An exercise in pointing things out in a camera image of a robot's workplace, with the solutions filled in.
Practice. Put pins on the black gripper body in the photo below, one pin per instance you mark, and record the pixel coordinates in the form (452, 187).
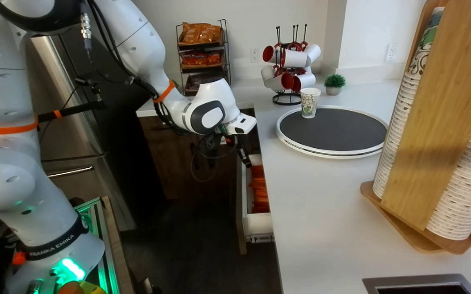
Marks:
(233, 138)

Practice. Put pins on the black rod with orange band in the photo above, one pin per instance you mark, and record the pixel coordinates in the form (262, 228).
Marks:
(77, 109)

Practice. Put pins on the orange snack bags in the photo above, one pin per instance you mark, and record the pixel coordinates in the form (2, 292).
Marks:
(200, 32)

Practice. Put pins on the metal rimmed counter chute opening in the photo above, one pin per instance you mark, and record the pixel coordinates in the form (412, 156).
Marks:
(421, 287)

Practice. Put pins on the orange packets in drawer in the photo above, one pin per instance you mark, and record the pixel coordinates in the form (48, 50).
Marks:
(259, 189)

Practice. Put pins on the white mug red inside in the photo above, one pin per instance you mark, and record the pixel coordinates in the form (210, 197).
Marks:
(296, 57)
(270, 75)
(303, 81)
(270, 52)
(313, 52)

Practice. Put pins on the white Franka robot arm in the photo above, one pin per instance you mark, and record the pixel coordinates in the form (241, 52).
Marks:
(7, 179)

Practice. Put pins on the robot stand with green light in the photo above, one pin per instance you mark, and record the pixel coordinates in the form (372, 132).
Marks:
(90, 238)

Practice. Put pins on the small potted plant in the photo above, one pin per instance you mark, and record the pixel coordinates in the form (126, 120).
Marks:
(334, 81)

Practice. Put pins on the wooden cup dispenser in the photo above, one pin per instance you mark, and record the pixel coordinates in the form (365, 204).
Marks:
(442, 124)

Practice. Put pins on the stainless steel fridge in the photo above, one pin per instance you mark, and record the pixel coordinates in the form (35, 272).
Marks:
(82, 179)

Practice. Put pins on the printed paper cup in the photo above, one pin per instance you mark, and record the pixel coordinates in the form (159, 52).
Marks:
(309, 102)

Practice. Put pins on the red snack bags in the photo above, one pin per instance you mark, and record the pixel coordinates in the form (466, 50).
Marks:
(200, 58)

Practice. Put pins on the brown wooden drawer white inside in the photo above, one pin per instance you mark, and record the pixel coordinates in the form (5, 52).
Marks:
(260, 225)

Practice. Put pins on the stack of printed paper cups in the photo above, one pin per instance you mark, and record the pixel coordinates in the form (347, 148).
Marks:
(404, 114)

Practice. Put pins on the stack of white paper cups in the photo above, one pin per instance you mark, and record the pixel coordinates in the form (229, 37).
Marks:
(466, 184)

